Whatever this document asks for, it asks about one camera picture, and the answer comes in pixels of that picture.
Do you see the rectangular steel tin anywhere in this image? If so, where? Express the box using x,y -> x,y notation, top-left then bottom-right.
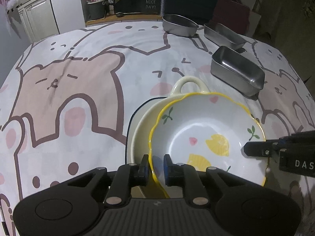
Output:
204,21 -> 247,50
210,46 -> 265,97

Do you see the yellow-rimmed lemon bowl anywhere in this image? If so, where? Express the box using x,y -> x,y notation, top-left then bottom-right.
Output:
148,92 -> 268,198

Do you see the grey trash bin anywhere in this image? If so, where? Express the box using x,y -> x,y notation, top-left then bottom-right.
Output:
88,1 -> 106,20

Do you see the cream two-handled bowl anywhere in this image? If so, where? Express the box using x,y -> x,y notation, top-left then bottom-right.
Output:
130,76 -> 210,199

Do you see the bear print tablecloth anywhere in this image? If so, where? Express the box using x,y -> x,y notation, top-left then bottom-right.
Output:
1,21 -> 314,235

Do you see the dark blue cushion chair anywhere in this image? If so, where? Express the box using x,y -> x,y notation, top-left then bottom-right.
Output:
163,0 -> 218,25

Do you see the white kitchen cabinet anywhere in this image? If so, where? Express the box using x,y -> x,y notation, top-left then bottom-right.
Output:
18,0 -> 59,43

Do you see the wooden low drawer bench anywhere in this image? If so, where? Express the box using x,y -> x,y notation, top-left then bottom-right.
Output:
85,14 -> 162,27

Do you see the round steel pan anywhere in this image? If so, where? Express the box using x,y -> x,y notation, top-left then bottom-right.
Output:
162,14 -> 199,37

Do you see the white square leaf plate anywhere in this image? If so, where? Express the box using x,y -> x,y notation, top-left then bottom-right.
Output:
125,97 -> 165,153

